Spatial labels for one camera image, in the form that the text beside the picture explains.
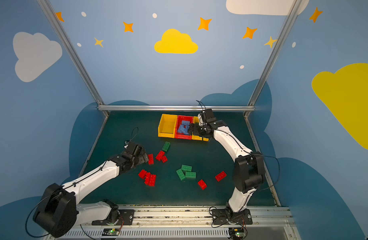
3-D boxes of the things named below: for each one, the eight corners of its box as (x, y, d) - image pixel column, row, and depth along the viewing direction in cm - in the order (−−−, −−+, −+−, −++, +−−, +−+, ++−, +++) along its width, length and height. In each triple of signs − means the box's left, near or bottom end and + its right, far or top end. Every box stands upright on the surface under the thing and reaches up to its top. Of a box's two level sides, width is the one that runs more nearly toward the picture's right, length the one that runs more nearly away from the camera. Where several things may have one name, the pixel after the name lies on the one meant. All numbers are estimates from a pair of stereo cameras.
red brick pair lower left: (144, 186, 86) (143, 185, 84) (146, 173, 91) (145, 172, 89) (154, 186, 86) (154, 185, 84) (156, 174, 91) (155, 172, 89)
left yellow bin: (158, 137, 108) (156, 131, 103) (163, 119, 120) (162, 113, 114) (174, 139, 108) (173, 133, 102) (177, 121, 119) (177, 114, 113)
